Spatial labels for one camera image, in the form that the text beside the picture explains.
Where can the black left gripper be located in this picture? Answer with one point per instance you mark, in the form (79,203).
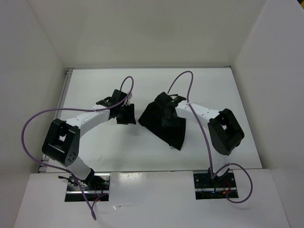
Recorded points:
(129,118)

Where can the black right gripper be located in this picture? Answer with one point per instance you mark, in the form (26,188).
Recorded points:
(164,110)

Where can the black skirt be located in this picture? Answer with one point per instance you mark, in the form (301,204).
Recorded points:
(171,132)

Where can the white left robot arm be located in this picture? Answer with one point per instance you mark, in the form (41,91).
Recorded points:
(63,138)

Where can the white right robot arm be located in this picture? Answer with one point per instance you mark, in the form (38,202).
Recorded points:
(220,129)

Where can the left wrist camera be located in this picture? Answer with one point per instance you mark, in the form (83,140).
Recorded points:
(118,96)

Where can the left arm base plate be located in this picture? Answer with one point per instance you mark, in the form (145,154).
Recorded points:
(99,192)

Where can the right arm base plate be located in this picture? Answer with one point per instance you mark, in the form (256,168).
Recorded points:
(207,188)

